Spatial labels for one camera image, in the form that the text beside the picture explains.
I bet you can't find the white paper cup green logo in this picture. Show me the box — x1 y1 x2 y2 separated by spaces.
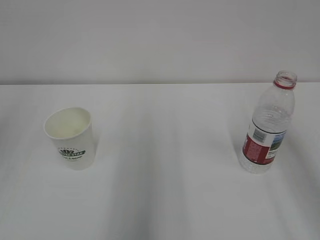
43 107 96 171

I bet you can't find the clear water bottle red label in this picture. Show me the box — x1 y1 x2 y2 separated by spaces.
238 70 298 174

